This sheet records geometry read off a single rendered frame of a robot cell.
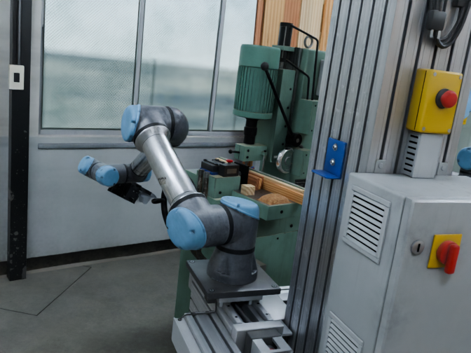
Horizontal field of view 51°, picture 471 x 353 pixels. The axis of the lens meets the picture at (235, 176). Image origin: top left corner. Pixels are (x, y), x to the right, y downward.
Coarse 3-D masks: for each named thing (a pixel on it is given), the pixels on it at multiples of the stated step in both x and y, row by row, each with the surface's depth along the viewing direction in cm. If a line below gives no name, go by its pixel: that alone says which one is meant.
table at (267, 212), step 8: (192, 176) 232; (240, 184) 221; (232, 192) 209; (256, 192) 211; (264, 192) 212; (208, 200) 207; (216, 200) 203; (256, 200) 198; (264, 208) 194; (272, 208) 194; (280, 208) 197; (288, 208) 200; (296, 208) 203; (264, 216) 194; (272, 216) 195; (280, 216) 198; (288, 216) 201
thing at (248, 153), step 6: (240, 144) 222; (246, 144) 224; (252, 144) 226; (258, 144) 228; (240, 150) 221; (246, 150) 220; (252, 150) 222; (258, 150) 224; (234, 156) 225; (240, 156) 222; (246, 156) 221; (252, 156) 223; (258, 156) 225; (246, 162) 226
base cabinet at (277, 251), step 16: (256, 240) 212; (272, 240) 218; (288, 240) 225; (192, 256) 235; (208, 256) 225; (256, 256) 214; (272, 256) 221; (288, 256) 228; (272, 272) 224; (288, 272) 231; (176, 304) 250
